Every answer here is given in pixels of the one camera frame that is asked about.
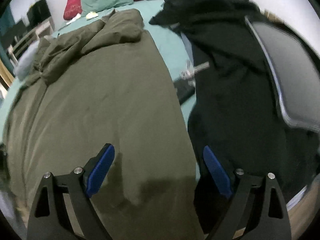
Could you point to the black clothes pile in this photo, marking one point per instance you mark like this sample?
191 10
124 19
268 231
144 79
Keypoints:
236 113

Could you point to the folded grey garment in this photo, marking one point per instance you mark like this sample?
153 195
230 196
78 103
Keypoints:
24 63

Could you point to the black monitor on shelf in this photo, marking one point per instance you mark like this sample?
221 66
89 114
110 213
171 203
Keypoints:
38 13

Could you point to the small yellow white object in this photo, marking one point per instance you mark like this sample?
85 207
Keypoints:
91 15

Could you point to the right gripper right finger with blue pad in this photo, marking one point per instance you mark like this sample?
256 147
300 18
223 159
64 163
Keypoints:
257 207

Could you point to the black remote on bed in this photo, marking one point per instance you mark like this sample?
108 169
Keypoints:
184 89

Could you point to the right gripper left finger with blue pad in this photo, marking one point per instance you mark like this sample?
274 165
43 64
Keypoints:
49 219

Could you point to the beige wooden shelf desk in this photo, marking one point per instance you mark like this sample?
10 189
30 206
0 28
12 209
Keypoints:
15 51

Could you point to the olive green jacket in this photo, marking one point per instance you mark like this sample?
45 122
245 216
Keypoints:
158 210

